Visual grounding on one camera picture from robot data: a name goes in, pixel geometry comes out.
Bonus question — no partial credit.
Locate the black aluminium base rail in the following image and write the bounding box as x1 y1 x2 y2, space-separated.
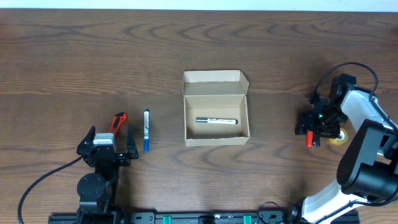
48 210 361 224

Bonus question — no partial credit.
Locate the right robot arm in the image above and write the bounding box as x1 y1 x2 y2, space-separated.
286 73 397 223

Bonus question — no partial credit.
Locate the brown cardboard box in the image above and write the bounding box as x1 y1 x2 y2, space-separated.
182 70 250 147

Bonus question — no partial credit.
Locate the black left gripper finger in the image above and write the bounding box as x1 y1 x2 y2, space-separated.
126 125 139 159
76 126 95 155

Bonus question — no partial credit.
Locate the blue white marker pen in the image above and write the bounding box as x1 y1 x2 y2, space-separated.
144 110 150 152

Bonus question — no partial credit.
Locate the red black utility knife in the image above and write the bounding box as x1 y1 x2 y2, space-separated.
109 112 127 138

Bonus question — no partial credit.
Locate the yellow tape roll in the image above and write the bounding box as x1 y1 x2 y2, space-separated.
330 128 348 145

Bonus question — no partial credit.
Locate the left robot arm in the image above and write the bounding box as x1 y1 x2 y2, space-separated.
76 125 139 224

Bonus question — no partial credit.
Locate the black white marker pen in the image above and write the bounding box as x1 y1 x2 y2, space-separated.
195 118 238 125

